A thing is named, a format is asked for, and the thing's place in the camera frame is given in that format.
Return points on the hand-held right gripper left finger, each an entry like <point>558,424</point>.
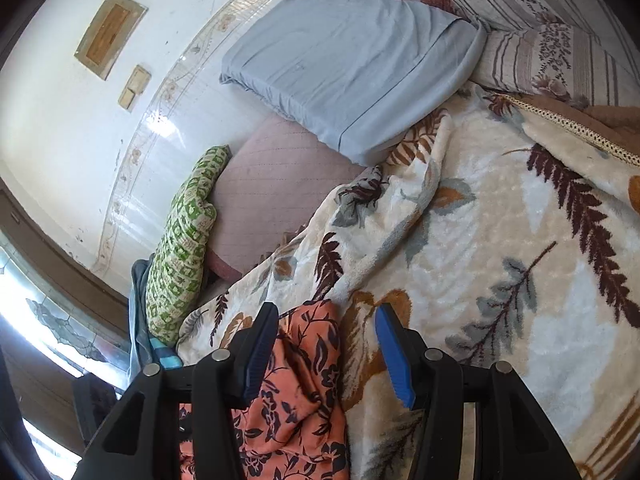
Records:
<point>256,355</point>

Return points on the wooden wall panel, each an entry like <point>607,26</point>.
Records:
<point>110,35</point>

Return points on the dark box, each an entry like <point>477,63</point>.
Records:
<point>95,405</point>

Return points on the orange floral garment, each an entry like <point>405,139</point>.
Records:
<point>300,385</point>

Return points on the beige wall switch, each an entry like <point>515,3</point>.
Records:
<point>134,87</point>

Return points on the brown blanket with lace trim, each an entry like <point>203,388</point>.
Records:
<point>600,120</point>

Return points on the blue striped cloth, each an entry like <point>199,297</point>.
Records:
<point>137,305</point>

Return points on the teal striped cloth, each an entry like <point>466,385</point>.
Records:
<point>165,352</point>

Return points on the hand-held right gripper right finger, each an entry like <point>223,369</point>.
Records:
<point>395,355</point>

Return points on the green patterned pillow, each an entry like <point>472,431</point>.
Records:
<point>185,245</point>

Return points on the pink quilted cushion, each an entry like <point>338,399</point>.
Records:
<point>280,185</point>

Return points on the cream leaf-print blanket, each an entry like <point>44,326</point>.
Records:
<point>500,260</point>

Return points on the stained glass window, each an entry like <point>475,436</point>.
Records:
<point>55,315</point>

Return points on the light blue pillow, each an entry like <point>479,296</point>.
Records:
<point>350,65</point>

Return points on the striped floral quilt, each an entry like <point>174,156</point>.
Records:
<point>540,45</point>

